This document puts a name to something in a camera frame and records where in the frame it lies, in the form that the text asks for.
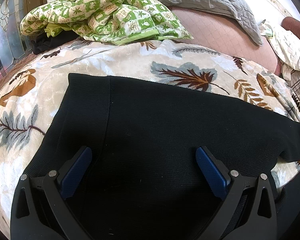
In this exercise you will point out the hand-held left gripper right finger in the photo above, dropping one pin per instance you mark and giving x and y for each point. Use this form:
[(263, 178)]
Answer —
[(211, 172)]

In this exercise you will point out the white floral cloth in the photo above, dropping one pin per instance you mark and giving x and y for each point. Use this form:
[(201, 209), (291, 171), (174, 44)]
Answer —
[(291, 47)]

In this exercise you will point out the patterned glass window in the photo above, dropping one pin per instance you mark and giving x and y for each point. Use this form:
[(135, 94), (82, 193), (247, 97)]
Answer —
[(5, 27)]

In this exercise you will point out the pink quilted mattress cover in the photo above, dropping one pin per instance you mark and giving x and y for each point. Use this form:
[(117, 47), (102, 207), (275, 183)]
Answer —
[(225, 37)]

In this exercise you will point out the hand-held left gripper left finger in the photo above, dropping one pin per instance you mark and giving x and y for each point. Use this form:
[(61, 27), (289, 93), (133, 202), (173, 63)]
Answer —
[(76, 172)]

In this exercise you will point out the green checkered quilt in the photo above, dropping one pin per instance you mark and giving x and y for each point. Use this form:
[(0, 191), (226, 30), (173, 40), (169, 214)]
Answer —
[(110, 7)]

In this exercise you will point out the black pants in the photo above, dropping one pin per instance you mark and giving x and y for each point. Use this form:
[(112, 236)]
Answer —
[(150, 135)]

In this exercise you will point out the dark red cushion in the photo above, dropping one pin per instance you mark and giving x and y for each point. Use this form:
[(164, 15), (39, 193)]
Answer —
[(295, 25)]

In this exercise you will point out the grey quilted pillow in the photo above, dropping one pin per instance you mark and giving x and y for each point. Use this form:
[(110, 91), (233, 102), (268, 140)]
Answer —
[(210, 0)]

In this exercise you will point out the dark cloth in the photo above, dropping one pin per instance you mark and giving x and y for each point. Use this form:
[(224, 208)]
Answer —
[(50, 41)]

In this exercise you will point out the leaf print beige blanket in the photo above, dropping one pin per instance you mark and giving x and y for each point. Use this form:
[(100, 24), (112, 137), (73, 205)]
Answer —
[(95, 57)]

